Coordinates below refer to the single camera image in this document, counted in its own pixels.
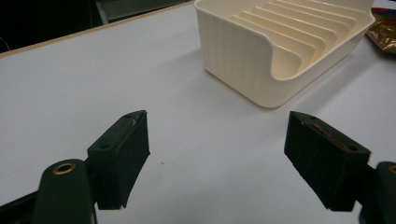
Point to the shiny gold snack packet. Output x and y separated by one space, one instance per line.
383 31

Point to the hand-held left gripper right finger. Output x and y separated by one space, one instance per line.
323 161

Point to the cream slotted plastic rack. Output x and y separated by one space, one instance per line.
243 56

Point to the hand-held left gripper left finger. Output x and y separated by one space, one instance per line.
120 161

